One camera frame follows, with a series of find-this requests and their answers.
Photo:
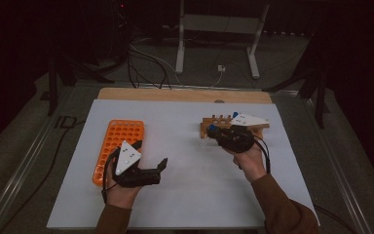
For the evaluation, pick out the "white metal stand frame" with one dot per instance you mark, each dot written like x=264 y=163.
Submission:
x=219 y=24

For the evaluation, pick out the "person's left hand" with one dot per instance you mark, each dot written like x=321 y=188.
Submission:
x=120 y=195

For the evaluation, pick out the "blue-capped test tube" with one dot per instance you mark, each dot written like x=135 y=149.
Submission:
x=211 y=127
x=235 y=114

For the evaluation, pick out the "clear test tube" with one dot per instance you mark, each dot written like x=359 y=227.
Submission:
x=213 y=117
x=221 y=117

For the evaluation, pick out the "white plug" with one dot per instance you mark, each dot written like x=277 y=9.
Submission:
x=221 y=68

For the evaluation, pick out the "black tripod stand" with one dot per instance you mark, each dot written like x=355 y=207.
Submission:
x=319 y=97
x=52 y=87

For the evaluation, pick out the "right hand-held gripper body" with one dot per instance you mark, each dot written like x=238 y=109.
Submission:
x=237 y=139

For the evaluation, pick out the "aluminium floor rail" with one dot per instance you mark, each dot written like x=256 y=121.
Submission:
x=341 y=162
x=19 y=175

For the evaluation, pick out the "orange plastic test tube rack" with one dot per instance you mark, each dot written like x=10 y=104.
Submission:
x=120 y=133

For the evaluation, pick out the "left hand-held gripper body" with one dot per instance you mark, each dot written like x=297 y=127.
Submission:
x=126 y=159

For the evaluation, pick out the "wooden test tube rack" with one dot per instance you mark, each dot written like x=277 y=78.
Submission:
x=224 y=124

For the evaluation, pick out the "dark equipment with red light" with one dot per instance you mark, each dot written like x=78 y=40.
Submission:
x=121 y=19

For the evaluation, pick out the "person's right hand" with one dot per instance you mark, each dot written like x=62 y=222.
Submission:
x=251 y=162

